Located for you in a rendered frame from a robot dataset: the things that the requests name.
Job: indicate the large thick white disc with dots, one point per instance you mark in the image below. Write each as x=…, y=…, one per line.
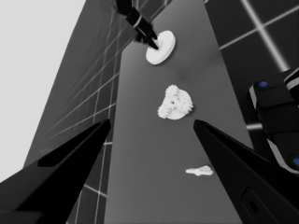
x=162, y=54

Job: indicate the small white toothed gear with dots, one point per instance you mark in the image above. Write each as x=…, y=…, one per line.
x=170, y=90
x=162, y=112
x=188, y=107

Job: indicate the medium white toothed gear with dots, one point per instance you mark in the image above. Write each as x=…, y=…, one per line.
x=176, y=100

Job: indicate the small white T-shaped piece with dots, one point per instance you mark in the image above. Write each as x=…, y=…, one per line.
x=202, y=170

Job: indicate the white round carrier with pins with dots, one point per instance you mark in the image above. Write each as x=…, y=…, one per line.
x=177, y=116

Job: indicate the dark robot body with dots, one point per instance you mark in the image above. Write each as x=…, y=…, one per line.
x=274, y=105

